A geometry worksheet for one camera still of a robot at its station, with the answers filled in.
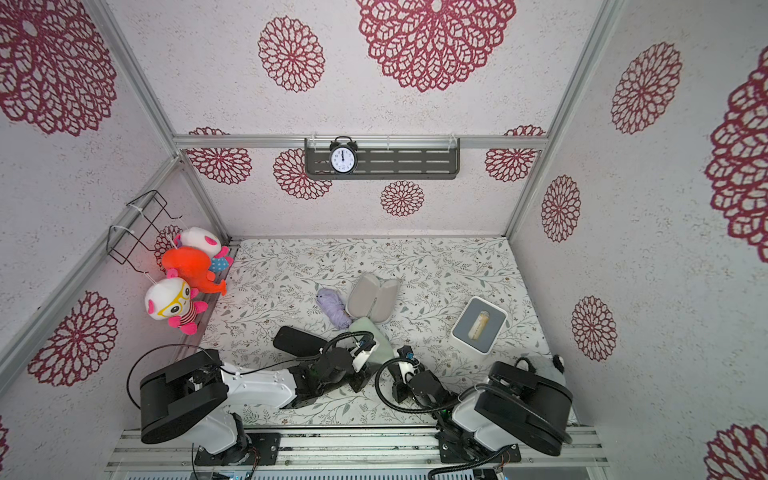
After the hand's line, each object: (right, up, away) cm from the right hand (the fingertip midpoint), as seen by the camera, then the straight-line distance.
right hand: (387, 366), depth 85 cm
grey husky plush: (+36, +6, -18) cm, 41 cm away
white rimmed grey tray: (+33, +10, +7) cm, 35 cm away
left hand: (-4, +2, 0) cm, 4 cm away
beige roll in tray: (+29, +10, +9) cm, 32 cm away
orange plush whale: (-57, +29, +3) cm, 64 cm away
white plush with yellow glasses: (-58, +20, -5) cm, 61 cm away
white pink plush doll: (-58, +37, +9) cm, 70 cm away
